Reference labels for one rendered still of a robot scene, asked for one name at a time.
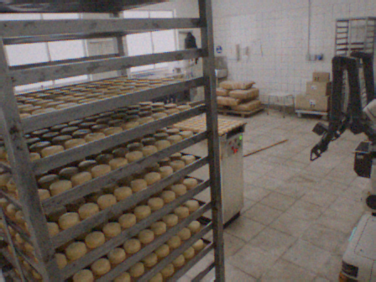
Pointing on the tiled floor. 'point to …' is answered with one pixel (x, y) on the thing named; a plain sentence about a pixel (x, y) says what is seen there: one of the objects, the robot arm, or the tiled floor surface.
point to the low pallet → (242, 112)
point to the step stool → (282, 101)
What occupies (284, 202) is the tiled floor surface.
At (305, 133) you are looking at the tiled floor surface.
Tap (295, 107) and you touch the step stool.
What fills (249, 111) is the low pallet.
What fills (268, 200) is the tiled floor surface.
